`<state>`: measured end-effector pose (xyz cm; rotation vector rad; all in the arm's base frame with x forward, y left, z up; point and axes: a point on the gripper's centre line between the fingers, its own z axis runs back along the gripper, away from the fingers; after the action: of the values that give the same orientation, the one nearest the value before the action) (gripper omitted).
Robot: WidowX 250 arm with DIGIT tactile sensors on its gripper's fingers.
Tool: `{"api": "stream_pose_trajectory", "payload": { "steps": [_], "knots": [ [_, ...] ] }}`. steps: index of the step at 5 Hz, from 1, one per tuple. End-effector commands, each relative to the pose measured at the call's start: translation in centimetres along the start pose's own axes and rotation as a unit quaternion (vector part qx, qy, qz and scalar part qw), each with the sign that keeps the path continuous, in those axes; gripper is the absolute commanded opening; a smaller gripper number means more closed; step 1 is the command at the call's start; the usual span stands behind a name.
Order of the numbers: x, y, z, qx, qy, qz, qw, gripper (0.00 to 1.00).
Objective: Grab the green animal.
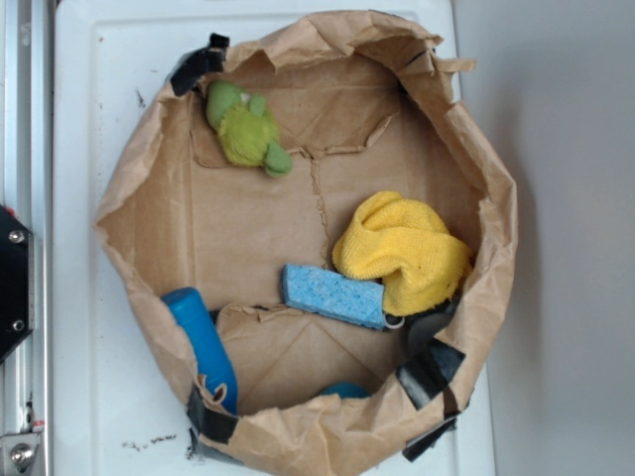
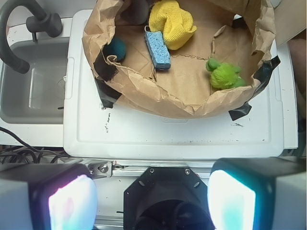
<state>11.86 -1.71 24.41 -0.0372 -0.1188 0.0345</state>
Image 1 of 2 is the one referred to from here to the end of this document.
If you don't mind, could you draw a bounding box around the aluminium frame rail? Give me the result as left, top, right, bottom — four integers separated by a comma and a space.
1, 1, 56, 475

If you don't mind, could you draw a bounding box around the green plush animal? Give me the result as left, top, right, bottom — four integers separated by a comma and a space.
205, 80, 293, 178

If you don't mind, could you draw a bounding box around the blue plastic bottle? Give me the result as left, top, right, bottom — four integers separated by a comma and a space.
161, 287, 238, 414

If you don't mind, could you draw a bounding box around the black metal bracket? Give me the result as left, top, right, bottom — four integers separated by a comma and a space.
0, 205, 33, 363

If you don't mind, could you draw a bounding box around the yellow microfiber cloth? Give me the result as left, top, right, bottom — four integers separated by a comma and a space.
331, 190, 472, 316

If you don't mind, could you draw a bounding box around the white tray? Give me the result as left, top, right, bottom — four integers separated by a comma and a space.
52, 1, 494, 475

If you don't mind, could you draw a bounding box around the blue ball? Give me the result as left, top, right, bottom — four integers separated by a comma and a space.
319, 382, 370, 399

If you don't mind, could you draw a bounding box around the brown paper bag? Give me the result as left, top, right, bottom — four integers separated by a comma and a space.
95, 11, 518, 475

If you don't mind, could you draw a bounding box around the grey curved object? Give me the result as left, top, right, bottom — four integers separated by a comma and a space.
407, 297, 460, 357

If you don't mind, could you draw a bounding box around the blue sponge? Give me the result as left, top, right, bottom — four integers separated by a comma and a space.
281, 264, 385, 329

